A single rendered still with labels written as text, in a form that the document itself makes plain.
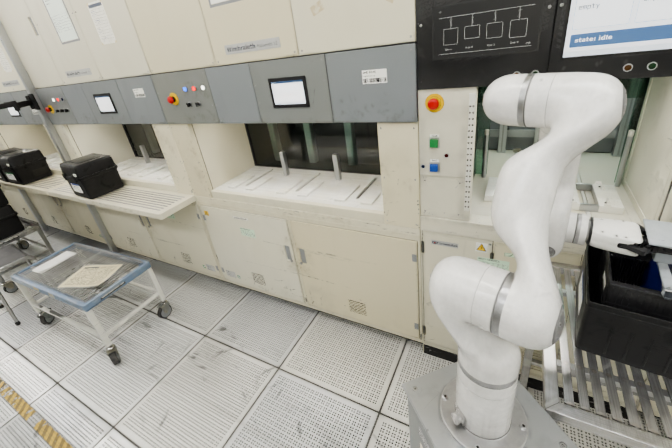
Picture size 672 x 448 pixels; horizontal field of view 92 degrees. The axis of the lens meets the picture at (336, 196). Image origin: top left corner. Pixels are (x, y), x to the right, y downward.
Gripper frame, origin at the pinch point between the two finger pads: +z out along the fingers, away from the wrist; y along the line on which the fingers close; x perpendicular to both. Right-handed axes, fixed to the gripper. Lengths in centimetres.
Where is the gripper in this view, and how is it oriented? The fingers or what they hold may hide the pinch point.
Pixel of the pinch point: (667, 243)
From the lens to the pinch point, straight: 113.6
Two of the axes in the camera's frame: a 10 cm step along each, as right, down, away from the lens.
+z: 8.3, 1.4, -5.4
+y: -5.5, 4.3, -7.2
